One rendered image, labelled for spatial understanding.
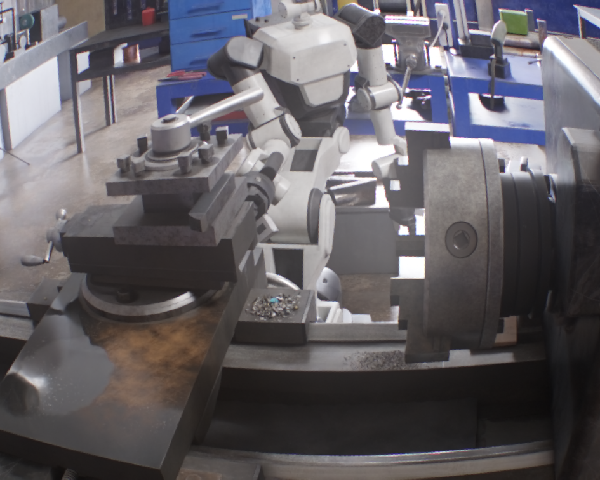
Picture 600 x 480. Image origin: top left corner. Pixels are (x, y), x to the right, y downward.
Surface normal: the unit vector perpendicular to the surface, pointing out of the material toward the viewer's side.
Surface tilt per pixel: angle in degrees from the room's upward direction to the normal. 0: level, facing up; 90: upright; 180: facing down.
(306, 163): 25
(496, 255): 68
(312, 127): 102
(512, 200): 31
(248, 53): 62
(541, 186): 16
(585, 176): 42
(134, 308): 50
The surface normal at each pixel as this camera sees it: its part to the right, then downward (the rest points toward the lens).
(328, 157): 0.81, 0.38
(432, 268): -0.18, 0.20
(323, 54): 0.44, 0.51
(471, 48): -0.18, 0.46
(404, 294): -0.15, -0.53
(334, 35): 0.22, -0.19
